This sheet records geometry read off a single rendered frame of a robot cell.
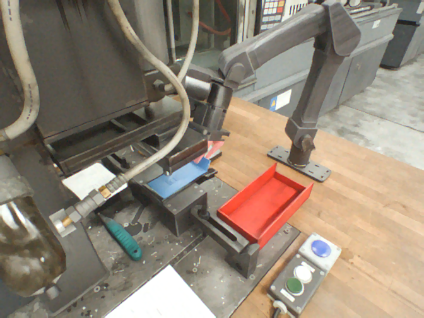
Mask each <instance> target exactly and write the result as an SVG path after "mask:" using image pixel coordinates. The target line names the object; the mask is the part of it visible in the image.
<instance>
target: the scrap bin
mask: <svg viewBox="0 0 424 318"><path fill-rule="evenodd" d="M276 166H277V162H275V163H274V164H273V165H271V166H270V167H269V168H268V169H267V170H265V171H264V172H263V173H262V174H261V175H259V176H258V177H256V178H255V179H254V180H253V181H252V182H250V183H249V184H248V185H246V186H245V187H244V188H243V189H242V190H241V191H239V192H238V193H236V195H234V196H233V197H232V198H230V199H229V200H228V201H227V202H226V203H224V204H223V205H222V206H220V207H219V208H218V209H217V210H216V216H217V217H218V218H219V219H221V220H222V221H224V222H225V223H226V224H227V225H228V226H230V227H231V228H233V229H234V230H235V231H236V232H238V233H239V234H241V236H243V237H244V238H246V239H247V240H248V241H249V242H250V243H249V245H252V244H256V243H257V244H259V245H260V248H259V251H260V250H261V249H262V248H263V247H264V246H265V245H266V244H267V243H268V242H269V241H270V239H271V238H272V237H273V236H274V235H275V234H276V233H277V232H278V230H279V229H280V228H281V227H282V226H283V225H284V224H285V223H286V222H287V221H288V220H289V219H290V218H291V217H292V216H293V214H294V213H295V212H296V211H297V210H298V209H299V208H300V207H301V205H302V204H303V203H304V202H306V200H308V198H309V197H310V193H311V191H312V188H313V185H314V181H312V182H311V183H310V184H309V185H308V187H305V186H304V185H302V184H300V183H298V182H296V181H294V180H293V179H291V178H289V177H287V176H285V175H283V174H281V173H279V172H277V171H276Z"/></svg>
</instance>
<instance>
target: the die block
mask: <svg viewBox="0 0 424 318"><path fill-rule="evenodd" d="M128 181H129V185H130V188H131V192H132V195H133V196H134V197H135V198H136V199H137V200H138V201H139V202H140V203H141V204H142V205H143V206H144V207H147V206H148V205H150V204H151V203H155V204H156V205H157V206H158V207H159V211H160V218H161V221H162V223H163V224H164V225H165V226H166V227H167V228H168V229H169V230H170V231H171V232H172V233H173V234H174V235H175V236H177V237H180V236H181V235H182V234H183V233H184V232H186V231H187V230H188V229H190V227H192V226H193V225H195V224H194V223H193V222H192V221H191V209H192V208H193V207H195V205H202V206H206V209H208V206H207V195H205V196H204V197H202V198H201V199H200V200H199V201H197V202H196V203H194V204H193V205H192V206H190V207H189V208H187V209H186V210H185V211H183V212H182V213H181V214H180V215H178V216H176V217H174V216H173V215H171V214H170V213H169V212H168V211H167V210H166V209H165V208H164V207H163V206H161V205H160V204H159V203H158V202H156V201H155V200H154V199H153V198H152V197H151V196H150V195H149V194H148V193H146V192H145V191H144V190H143V189H142V188H140V186H138V185H137V184H136V183H135V182H134V181H133V180H131V179H129V180H128Z"/></svg>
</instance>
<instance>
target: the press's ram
mask: <svg viewBox="0 0 424 318"><path fill-rule="evenodd" d="M182 116H183V108H182V104H181V103H180V102H178V101H176V100H174V99H172V98H169V97H167V96H164V97H161V98H158V99H156V100H153V101H152V102H151V103H150V106H148V107H143V108H141V109H138V110H135V111H133V112H130V113H128V114H125V115H122V116H120V117H117V118H115V119H112V120H110V121H107V122H104V123H102V124H99V125H97V126H94V127H91V128H89V129H86V130H84V131H81V132H78V133H76V134H73V135H71V136H68V137H66V138H63V139H60V140H58V141H55V142H53V143H50V144H47V145H44V146H45V148H46V150H47V152H48V154H49V156H50V158H51V160H52V161H53V162H54V163H55V164H56V165H57V166H58V168H59V169H60V170H61V171H62V173H63V174H64V175H69V174H71V173H73V172H75V171H77V170H79V169H81V168H83V167H85V166H87V165H90V164H92V163H94V162H96V161H99V160H101V159H103V158H105V157H106V156H109V155H111V154H113V153H115V152H117V151H120V150H122V149H124V148H126V147H128V146H131V149H132V150H133V151H140V152H142V153H143V154H144V155H146V156H147V157H148V158H149V157H151V156H153V155H154V154H155V153H157V152H159V151H160V150H161V149H162V148H164V147H165V146H166V145H167V144H168V143H169V142H170V141H171V140H172V138H173V137H174V136H175V134H176V133H177V131H178V130H179V127H180V124H181V122H182ZM207 152H208V137H206V136H204V135H203V134H201V133H199V132H197V131H195V130H193V129H191V128H190V127H187V129H186V131H185V133H184V135H183V137H182V138H181V140H180V141H179V142H178V144H177V145H176V146H175V147H174V148H173V149H172V150H171V151H170V152H169V153H168V154H166V155H165V156H164V157H163V158H161V159H160V160H158V161H157V162H155V163H156V164H158V165H159V166H161V168H163V173H164V175H165V176H167V177H168V176H171V175H172V174H173V173H174V172H175V171H177V170H178V169H180V168H182V167H183V166H185V165H187V164H188V163H190V162H192V161H193V160H195V159H197V158H198V157H200V156H201V155H203V154H205V153H207Z"/></svg>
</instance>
